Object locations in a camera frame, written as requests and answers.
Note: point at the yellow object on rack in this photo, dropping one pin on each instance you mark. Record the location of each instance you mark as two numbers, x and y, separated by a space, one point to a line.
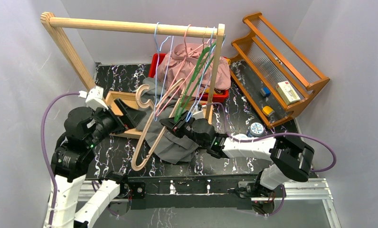
268 111

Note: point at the small blue block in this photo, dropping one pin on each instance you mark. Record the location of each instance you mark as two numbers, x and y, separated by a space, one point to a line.
265 92

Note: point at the red plastic bin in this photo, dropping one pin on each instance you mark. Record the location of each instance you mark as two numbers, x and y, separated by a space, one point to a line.
156 60

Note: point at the small white box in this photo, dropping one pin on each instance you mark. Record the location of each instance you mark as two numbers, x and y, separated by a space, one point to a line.
287 92

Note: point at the wooden clothes hanger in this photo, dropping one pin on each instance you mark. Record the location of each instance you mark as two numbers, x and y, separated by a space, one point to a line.
144 125

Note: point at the blue patterned round tin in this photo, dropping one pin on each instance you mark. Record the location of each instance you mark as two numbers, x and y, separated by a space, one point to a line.
255 129

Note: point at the pink wire hanger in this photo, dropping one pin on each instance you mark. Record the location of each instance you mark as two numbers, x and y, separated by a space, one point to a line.
177 68

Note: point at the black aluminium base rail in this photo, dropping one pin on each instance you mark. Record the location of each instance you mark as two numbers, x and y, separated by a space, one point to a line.
208 201

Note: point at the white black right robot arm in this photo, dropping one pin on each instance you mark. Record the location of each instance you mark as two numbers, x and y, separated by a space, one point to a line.
291 157

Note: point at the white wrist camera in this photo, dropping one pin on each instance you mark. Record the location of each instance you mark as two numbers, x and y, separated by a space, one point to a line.
94 98
199 112

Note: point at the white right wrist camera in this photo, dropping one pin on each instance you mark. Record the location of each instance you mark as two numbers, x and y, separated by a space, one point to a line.
199 112

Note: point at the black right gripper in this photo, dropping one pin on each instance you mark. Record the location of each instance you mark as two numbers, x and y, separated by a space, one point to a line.
176 128

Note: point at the wooden clothes rack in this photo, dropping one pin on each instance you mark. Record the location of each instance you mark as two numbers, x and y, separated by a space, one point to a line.
55 25

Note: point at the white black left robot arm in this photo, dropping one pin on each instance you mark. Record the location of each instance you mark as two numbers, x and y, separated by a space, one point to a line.
85 128

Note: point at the white blister pack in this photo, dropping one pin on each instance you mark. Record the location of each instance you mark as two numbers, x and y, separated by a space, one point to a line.
240 136

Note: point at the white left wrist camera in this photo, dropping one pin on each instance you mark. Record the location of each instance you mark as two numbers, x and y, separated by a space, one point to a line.
94 98

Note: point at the grey garment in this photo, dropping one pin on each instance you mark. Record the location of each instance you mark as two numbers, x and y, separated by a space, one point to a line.
170 148

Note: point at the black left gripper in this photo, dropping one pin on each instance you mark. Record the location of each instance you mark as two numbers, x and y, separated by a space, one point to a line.
118 115

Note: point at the orange wooden shoe rack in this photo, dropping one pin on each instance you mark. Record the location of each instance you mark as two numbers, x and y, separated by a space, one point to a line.
272 58

